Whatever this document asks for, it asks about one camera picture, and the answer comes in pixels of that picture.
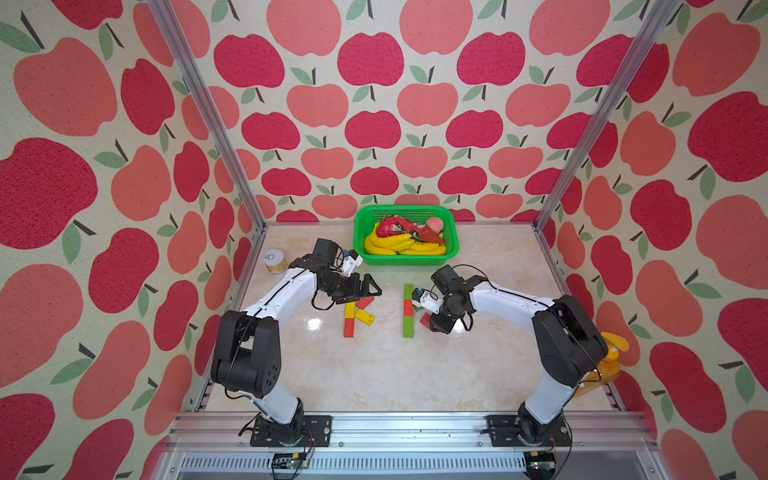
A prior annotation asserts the yellow banana bunch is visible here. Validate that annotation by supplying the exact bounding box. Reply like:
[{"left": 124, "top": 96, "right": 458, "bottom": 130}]
[{"left": 364, "top": 222, "right": 447, "bottom": 256}]

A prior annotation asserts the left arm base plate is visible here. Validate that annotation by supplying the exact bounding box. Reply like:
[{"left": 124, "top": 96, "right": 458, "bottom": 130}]
[{"left": 250, "top": 415, "right": 334, "bottom": 448}]

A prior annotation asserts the green plastic basket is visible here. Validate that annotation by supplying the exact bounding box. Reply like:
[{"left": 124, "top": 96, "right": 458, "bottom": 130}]
[{"left": 354, "top": 205, "right": 460, "bottom": 266}]

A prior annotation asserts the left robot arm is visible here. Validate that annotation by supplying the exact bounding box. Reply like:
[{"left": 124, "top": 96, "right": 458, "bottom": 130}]
[{"left": 210, "top": 239, "right": 382, "bottom": 446}]

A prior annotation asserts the aluminium front rail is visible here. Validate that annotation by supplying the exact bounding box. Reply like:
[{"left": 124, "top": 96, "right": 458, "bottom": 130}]
[{"left": 147, "top": 411, "right": 673, "bottom": 479}]

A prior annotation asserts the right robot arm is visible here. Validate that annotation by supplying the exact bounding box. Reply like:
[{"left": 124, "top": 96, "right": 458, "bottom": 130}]
[{"left": 411, "top": 265, "right": 609, "bottom": 446}]

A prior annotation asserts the left aluminium post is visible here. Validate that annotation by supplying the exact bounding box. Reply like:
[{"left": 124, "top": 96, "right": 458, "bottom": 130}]
[{"left": 148, "top": 1, "right": 266, "bottom": 235}]

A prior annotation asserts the red snack packet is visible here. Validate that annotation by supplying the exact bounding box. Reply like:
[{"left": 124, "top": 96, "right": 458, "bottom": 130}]
[{"left": 375, "top": 216, "right": 445, "bottom": 245}]

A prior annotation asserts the pink peach toy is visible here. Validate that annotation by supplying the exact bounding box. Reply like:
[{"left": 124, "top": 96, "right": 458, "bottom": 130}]
[{"left": 425, "top": 217, "right": 444, "bottom": 233}]

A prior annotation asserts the yellow block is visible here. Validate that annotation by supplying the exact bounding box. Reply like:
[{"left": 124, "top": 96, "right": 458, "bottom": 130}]
[
  {"left": 345, "top": 302, "right": 356, "bottom": 319},
  {"left": 354, "top": 309, "right": 376, "bottom": 326}
]

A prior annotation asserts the aluminium post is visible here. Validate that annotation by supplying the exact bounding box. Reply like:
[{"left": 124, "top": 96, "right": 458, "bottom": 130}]
[
  {"left": 148, "top": 1, "right": 266, "bottom": 235},
  {"left": 533, "top": 0, "right": 681, "bottom": 234}
]

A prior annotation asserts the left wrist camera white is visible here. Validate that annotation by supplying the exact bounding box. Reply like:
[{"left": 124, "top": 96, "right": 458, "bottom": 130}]
[{"left": 341, "top": 249, "right": 363, "bottom": 277}]

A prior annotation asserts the right aluminium post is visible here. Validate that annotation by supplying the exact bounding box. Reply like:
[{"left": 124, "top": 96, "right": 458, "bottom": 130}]
[{"left": 533, "top": 0, "right": 681, "bottom": 234}]

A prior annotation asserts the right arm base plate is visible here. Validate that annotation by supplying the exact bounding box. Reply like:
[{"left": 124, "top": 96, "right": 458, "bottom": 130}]
[{"left": 480, "top": 414, "right": 572, "bottom": 449}]

